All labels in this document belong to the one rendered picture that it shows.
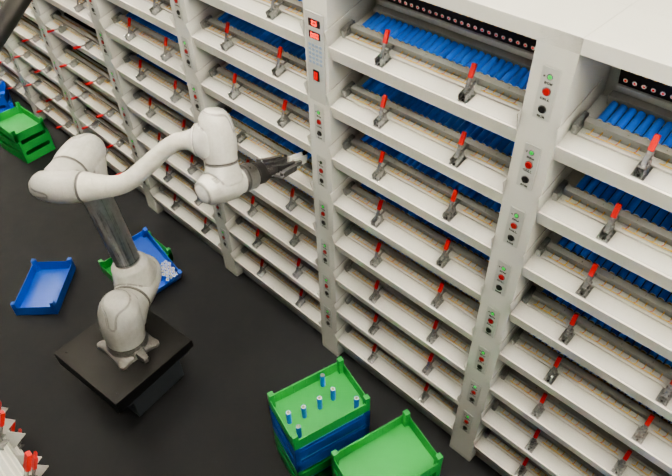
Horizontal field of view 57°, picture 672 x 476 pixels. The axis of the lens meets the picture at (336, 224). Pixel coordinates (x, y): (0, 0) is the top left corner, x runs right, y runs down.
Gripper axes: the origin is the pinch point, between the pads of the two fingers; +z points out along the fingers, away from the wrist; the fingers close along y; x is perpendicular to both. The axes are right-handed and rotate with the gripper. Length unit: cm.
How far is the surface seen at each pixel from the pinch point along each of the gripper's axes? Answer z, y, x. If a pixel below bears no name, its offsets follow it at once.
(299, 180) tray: 1.8, -0.7, 8.6
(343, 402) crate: -14, -49, 72
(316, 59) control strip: -12.1, -13.8, -41.9
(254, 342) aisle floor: 3, 15, 101
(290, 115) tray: 2.5, 7.9, -13.0
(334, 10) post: -12, -18, -57
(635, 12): -3, -91, -75
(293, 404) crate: -26, -36, 75
